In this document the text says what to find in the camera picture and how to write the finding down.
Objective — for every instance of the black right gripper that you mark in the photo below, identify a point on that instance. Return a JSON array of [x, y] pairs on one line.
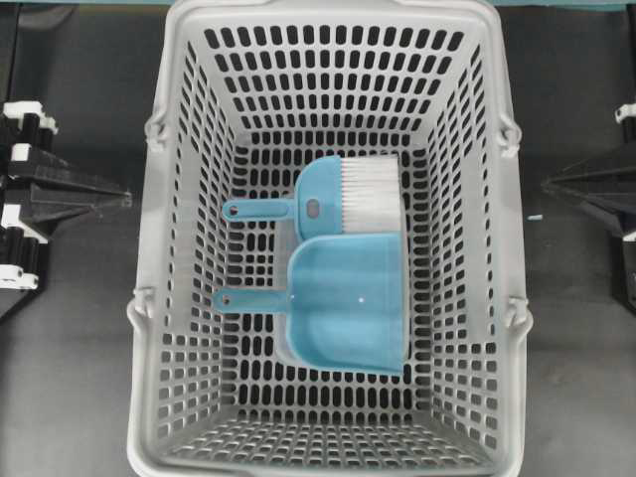
[[608, 195]]

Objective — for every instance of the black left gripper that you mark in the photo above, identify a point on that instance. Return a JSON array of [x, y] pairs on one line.
[[44, 187]]

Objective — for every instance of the grey plastic shopping basket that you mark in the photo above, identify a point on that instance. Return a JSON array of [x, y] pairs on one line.
[[249, 93]]

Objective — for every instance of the blue plastic dustpan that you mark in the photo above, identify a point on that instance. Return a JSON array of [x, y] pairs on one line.
[[345, 303]]

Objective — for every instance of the blue brush white bristles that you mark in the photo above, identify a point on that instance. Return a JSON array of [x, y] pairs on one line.
[[333, 196]]

